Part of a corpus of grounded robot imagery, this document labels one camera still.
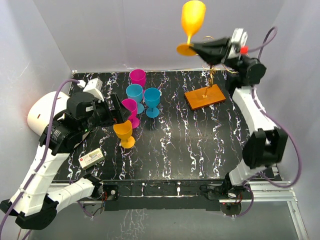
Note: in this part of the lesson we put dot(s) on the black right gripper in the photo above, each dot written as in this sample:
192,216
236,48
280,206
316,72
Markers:
214,52

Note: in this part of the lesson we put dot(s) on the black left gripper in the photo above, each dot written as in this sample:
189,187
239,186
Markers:
120,112

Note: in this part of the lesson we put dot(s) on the pink wine glass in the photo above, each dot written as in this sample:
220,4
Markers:
139,76
132,106

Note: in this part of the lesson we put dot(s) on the yellow wine glass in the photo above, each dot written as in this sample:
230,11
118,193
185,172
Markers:
192,18
124,132

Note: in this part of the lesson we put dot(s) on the blue wine glass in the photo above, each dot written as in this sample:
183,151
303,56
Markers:
152,99
135,92

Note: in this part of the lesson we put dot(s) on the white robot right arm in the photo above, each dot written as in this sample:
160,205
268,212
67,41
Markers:
266,144

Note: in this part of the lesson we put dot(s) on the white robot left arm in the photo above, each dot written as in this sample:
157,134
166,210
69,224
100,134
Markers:
33,206

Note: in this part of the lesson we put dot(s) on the small cardboard box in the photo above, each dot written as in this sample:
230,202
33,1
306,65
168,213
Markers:
92,158

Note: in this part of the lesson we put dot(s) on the white round container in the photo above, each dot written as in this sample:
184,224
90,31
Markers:
39,114

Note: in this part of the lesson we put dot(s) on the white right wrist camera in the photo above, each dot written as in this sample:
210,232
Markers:
240,36

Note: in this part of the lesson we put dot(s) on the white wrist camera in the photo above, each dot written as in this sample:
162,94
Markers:
93,87
240,36

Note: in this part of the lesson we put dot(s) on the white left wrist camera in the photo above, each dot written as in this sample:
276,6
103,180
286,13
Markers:
93,87

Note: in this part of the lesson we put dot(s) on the gold wire glass rack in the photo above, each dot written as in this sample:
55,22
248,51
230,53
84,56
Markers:
208,95

